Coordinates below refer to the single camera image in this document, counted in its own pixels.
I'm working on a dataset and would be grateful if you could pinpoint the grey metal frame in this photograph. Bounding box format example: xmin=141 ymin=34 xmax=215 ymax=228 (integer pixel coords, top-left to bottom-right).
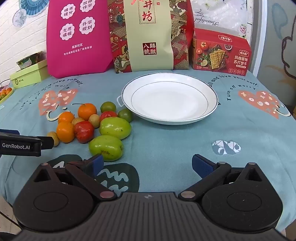
xmin=251 ymin=0 xmax=274 ymax=79

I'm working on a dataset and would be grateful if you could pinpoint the blue paper fan decoration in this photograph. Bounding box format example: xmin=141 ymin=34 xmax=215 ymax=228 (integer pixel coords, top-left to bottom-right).
xmin=17 ymin=0 xmax=50 ymax=12

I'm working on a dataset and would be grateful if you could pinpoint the small red apple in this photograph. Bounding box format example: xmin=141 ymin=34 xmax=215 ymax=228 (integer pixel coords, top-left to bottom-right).
xmin=100 ymin=111 xmax=118 ymax=122

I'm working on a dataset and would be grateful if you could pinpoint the small orange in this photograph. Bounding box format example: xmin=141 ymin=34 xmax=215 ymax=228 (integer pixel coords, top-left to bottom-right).
xmin=58 ymin=112 xmax=75 ymax=124

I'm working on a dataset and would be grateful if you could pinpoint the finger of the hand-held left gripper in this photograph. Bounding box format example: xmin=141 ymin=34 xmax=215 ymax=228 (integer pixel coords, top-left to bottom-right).
xmin=40 ymin=136 xmax=55 ymax=150

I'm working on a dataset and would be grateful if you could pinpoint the red cracker box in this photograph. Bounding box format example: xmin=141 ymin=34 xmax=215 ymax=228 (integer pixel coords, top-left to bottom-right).
xmin=191 ymin=28 xmax=252 ymax=77

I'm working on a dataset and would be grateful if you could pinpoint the white floral bag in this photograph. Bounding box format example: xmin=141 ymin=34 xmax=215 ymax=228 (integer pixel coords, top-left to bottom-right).
xmin=190 ymin=0 xmax=255 ymax=42

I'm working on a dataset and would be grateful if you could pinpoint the yellow tray of small fruit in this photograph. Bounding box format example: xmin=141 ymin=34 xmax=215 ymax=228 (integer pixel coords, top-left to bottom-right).
xmin=0 ymin=86 xmax=14 ymax=103

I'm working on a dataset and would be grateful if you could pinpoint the round green fruit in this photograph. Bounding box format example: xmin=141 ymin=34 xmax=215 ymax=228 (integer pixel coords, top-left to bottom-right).
xmin=117 ymin=108 xmax=133 ymax=123
xmin=100 ymin=101 xmax=116 ymax=114

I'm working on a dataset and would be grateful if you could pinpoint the pink paper bag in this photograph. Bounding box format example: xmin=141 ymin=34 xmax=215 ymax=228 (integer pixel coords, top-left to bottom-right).
xmin=46 ymin=0 xmax=114 ymax=79

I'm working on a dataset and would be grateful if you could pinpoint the white plate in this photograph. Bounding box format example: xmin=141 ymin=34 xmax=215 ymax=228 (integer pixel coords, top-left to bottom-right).
xmin=121 ymin=72 xmax=218 ymax=126

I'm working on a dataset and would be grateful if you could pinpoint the large green jujube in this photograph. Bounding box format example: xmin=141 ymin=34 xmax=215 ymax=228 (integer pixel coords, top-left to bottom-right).
xmin=89 ymin=135 xmax=124 ymax=162
xmin=99 ymin=117 xmax=132 ymax=140

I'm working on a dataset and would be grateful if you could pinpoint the orange with green stem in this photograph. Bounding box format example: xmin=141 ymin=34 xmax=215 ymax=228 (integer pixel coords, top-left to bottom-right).
xmin=73 ymin=103 xmax=97 ymax=121

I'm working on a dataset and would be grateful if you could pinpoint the light green box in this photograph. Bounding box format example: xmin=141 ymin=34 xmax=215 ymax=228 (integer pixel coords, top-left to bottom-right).
xmin=10 ymin=59 xmax=50 ymax=89

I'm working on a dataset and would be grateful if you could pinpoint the small red fruit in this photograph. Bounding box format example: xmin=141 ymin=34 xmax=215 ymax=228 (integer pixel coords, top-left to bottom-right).
xmin=73 ymin=121 xmax=95 ymax=144

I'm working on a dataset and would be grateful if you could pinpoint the large orange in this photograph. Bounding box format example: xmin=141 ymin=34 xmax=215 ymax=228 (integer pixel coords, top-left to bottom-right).
xmin=56 ymin=122 xmax=75 ymax=143

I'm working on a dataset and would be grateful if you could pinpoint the green patterned bowl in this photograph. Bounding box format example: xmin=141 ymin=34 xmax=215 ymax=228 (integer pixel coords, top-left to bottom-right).
xmin=16 ymin=51 xmax=48 ymax=70

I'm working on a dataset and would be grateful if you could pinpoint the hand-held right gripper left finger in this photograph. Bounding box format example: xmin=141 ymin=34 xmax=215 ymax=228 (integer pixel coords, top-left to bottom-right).
xmin=32 ymin=154 xmax=118 ymax=202

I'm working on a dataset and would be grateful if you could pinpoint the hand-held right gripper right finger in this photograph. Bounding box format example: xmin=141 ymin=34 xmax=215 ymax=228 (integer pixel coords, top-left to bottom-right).
xmin=178 ymin=153 xmax=264 ymax=201

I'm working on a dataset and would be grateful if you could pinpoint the blue printed tablecloth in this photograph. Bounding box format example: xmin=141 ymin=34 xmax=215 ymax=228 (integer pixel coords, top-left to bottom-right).
xmin=0 ymin=69 xmax=296 ymax=232

